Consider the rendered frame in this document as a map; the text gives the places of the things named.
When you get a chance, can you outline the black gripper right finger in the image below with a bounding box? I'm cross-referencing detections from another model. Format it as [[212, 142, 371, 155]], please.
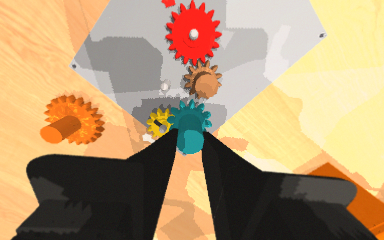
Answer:
[[201, 131, 358, 240]]

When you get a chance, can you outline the grey flat board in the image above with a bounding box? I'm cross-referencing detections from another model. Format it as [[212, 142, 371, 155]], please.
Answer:
[[68, 0, 329, 134]]

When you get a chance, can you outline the red gear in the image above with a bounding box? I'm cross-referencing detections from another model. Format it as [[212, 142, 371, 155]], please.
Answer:
[[165, 0, 222, 66]]

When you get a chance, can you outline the brown gear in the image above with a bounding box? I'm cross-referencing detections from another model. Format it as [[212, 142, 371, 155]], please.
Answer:
[[184, 60, 222, 99]]

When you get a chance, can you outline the yellow gear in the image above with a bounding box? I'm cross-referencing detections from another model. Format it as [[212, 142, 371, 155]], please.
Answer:
[[147, 108, 174, 137]]

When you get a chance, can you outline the orange gear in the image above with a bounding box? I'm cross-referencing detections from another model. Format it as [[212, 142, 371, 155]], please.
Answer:
[[40, 95, 106, 145]]

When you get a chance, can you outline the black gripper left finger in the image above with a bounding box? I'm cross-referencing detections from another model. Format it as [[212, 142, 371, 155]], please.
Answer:
[[26, 128, 178, 240]]

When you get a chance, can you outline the teal gear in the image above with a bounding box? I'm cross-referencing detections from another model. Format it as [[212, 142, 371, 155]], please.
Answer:
[[167, 99, 212, 154]]

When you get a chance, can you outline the red curved arrow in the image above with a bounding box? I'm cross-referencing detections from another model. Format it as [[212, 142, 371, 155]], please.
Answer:
[[162, 0, 175, 7]]

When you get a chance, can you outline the white curved arrow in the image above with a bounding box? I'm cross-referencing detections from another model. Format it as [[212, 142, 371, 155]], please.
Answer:
[[142, 133, 156, 143]]

